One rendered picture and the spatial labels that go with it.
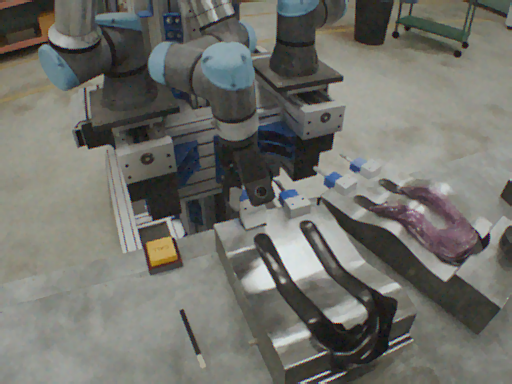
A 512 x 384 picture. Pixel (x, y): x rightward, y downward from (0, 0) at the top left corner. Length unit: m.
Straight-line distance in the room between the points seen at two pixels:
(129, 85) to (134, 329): 0.57
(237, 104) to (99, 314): 0.53
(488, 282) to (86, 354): 0.82
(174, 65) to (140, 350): 0.54
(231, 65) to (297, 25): 0.56
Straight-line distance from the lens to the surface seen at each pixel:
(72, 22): 0.82
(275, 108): 1.13
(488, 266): 0.87
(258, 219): 0.81
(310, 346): 0.62
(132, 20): 0.94
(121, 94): 0.98
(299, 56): 1.11
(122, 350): 0.80
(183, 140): 1.07
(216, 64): 0.55
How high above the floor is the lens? 1.49
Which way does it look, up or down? 41 degrees down
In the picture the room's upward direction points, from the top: straight up
